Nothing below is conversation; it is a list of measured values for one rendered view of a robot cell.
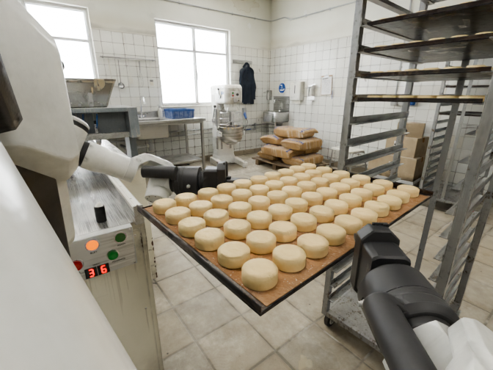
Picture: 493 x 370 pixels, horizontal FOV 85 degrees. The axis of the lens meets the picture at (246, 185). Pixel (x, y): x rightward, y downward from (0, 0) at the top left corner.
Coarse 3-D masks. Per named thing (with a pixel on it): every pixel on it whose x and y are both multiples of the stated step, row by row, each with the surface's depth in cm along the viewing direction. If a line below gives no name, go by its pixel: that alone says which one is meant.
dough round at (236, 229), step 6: (228, 222) 50; (234, 222) 50; (240, 222) 50; (246, 222) 50; (228, 228) 48; (234, 228) 48; (240, 228) 48; (246, 228) 48; (228, 234) 48; (234, 234) 47; (240, 234) 47; (246, 234) 48
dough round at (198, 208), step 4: (196, 200) 60; (200, 200) 60; (204, 200) 60; (192, 204) 58; (196, 204) 58; (200, 204) 58; (204, 204) 58; (208, 204) 58; (192, 208) 56; (196, 208) 56; (200, 208) 56; (204, 208) 56; (208, 208) 57; (212, 208) 59; (192, 212) 57; (196, 212) 56; (200, 212) 56; (204, 212) 56; (196, 216) 57; (200, 216) 56
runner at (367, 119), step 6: (384, 114) 132; (390, 114) 137; (396, 114) 141; (402, 114) 146; (408, 114) 152; (354, 120) 115; (360, 120) 118; (366, 120) 122; (372, 120) 125; (378, 120) 126; (384, 120) 128
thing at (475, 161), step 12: (492, 84) 78; (492, 96) 78; (492, 108) 79; (480, 120) 82; (492, 120) 79; (480, 132) 82; (480, 144) 83; (480, 156) 83; (468, 168) 86; (480, 168) 85; (468, 180) 87; (468, 192) 87; (468, 204) 88; (456, 216) 91; (456, 228) 92; (456, 240) 92; (456, 252) 95; (444, 264) 97; (444, 276) 98; (444, 288) 99
